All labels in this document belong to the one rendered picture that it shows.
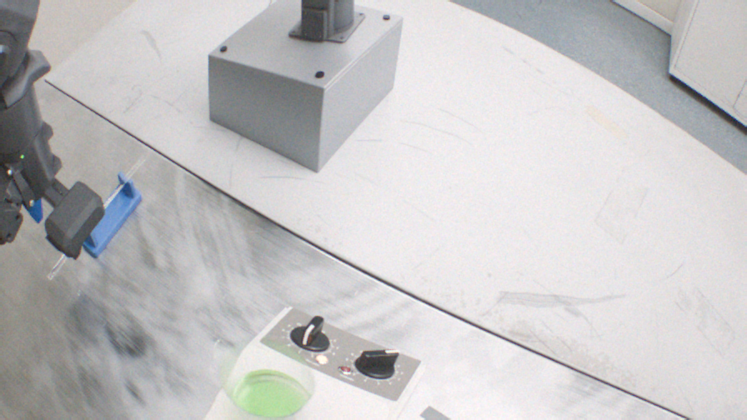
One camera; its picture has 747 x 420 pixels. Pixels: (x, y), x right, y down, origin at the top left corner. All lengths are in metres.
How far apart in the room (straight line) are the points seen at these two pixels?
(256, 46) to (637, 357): 0.53
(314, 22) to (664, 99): 2.21
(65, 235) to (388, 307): 0.33
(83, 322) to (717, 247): 0.80
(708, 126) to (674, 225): 2.02
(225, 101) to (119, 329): 0.29
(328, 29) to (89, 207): 0.33
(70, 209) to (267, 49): 0.31
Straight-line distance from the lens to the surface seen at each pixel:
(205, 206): 0.68
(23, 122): 0.48
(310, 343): 0.53
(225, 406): 0.48
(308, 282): 0.63
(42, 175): 0.52
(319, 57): 0.66
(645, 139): 0.90
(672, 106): 2.73
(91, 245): 0.68
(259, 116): 0.70
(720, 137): 2.82
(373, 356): 0.52
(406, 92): 0.80
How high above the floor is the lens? 1.43
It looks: 52 degrees down
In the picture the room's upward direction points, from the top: 8 degrees clockwise
